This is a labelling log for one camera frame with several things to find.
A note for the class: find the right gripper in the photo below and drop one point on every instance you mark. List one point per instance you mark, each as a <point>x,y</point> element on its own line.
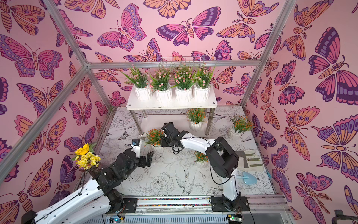
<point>165,134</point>

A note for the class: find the light blue scoop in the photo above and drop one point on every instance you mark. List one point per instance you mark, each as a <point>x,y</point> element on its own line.
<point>247,178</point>

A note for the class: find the orange flower pot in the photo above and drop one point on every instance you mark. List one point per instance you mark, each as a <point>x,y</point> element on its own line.
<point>201,160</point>
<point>240,127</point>
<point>196,118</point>
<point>153,139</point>

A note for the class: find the yellow flower bouquet vase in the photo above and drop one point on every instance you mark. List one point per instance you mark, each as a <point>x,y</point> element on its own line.
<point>85,158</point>

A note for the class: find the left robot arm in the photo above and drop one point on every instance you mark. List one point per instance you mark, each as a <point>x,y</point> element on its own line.
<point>97,196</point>

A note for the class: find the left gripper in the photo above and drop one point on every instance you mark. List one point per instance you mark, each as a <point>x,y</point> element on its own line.
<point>143,163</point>

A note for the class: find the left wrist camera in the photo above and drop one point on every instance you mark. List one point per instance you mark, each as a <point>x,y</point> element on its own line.
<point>136,147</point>

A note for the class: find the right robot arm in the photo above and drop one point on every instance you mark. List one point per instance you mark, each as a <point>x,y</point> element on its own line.
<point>223,160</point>

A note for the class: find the white two-tier rack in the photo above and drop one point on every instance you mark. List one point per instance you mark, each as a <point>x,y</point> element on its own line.
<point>146,122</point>

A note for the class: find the pink flower pot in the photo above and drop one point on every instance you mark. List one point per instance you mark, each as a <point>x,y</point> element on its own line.
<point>202,86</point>
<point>184,82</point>
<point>140,83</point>
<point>160,84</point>

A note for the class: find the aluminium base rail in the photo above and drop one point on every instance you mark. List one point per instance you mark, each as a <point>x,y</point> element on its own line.
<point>254,209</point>

